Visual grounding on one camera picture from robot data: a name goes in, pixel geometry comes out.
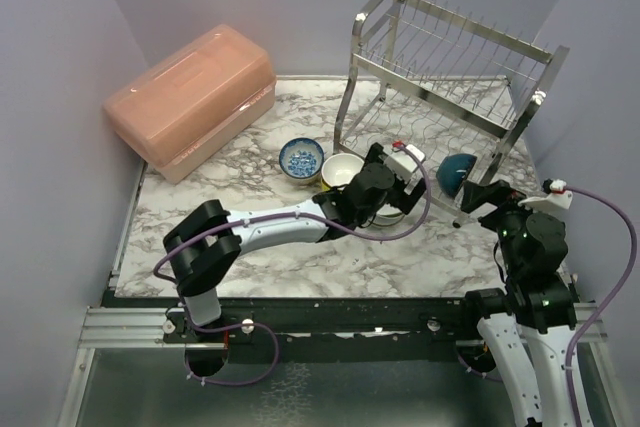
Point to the white grey bottom bowl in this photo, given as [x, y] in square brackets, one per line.
[387, 216]

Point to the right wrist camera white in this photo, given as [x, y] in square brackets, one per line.
[556, 196]

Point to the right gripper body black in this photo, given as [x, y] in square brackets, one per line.
[506, 220]

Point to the dark teal beige bowl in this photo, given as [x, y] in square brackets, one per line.
[453, 171]

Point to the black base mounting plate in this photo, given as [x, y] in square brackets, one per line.
[315, 330]

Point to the blue white patterned bowl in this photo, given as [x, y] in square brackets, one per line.
[301, 160]

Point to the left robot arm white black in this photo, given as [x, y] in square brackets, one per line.
[203, 246]

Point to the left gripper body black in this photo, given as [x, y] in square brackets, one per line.
[396, 198]

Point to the stainless steel dish rack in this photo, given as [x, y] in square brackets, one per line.
[447, 83]

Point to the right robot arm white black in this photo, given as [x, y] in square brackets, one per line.
[527, 327]

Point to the pink plastic storage box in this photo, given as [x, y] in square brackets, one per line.
[190, 105]

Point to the white orange bowl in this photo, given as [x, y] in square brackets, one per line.
[339, 169]

